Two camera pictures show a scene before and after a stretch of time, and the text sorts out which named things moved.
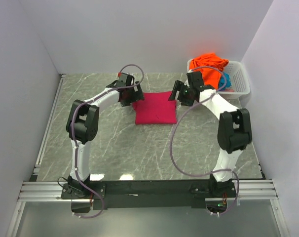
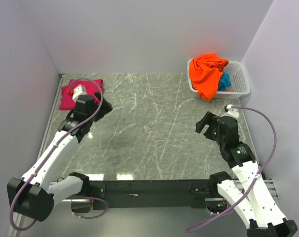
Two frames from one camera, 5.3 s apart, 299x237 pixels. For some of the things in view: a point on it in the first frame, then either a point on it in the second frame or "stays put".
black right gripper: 178,86 to 210,119
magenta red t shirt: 155,108 to 90,86
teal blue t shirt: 222,79 stays put
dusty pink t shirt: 229,90 stays put
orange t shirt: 211,66 stays put
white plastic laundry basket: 240,83 stays put
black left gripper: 137,95 to 106,107
